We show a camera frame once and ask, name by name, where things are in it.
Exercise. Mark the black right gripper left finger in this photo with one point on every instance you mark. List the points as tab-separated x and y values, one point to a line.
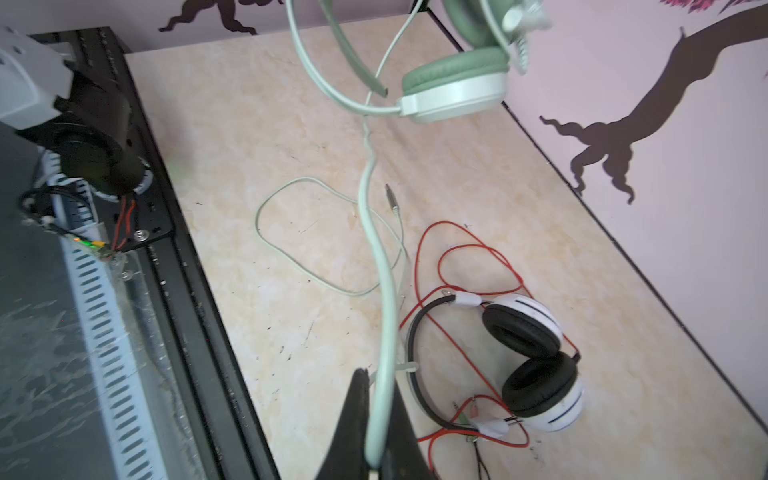
345	459

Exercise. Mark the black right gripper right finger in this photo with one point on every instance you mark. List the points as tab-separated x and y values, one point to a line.
402	458

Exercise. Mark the mint green over-ear headphones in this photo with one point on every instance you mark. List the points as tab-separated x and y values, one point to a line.
461	84

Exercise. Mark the white black over-ear headphones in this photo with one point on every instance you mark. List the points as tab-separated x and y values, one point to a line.
544	389

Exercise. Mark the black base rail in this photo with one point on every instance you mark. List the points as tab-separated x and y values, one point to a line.
224	423

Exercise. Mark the white slotted cable duct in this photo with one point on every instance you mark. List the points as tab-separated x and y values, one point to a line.
130	432

